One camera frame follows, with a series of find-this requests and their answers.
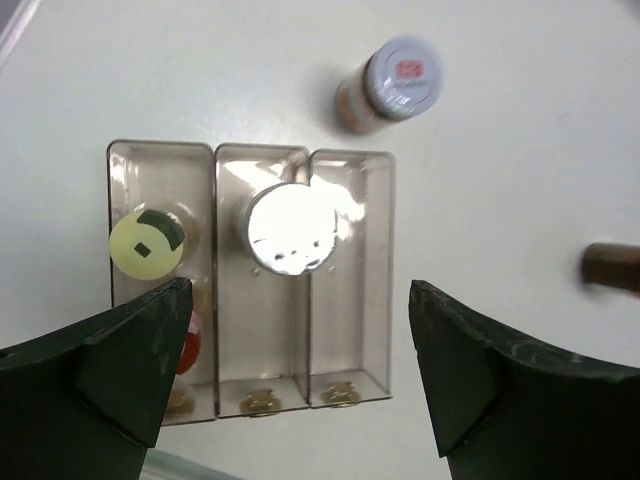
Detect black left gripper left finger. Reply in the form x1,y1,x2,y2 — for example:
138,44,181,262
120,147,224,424
1,278,192,479

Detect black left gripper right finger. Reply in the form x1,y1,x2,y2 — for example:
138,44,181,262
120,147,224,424
408,280,639,479

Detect pink cap spice bottle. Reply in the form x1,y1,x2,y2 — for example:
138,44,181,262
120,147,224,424
176,284,204,375

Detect silver lid white shaker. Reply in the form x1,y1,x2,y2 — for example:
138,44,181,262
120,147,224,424
234,182,339,276

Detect orange label jar white lid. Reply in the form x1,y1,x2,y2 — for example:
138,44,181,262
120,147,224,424
335,35,443,134

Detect yellow cap spice bottle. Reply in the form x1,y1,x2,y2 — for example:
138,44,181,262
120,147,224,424
108,205,201,281

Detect dark sauce jar white lid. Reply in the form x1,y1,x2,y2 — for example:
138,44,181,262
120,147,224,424
580,242,639,294

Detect clear brown organizer tray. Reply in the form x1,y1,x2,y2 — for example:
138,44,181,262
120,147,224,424
106,140,395,425

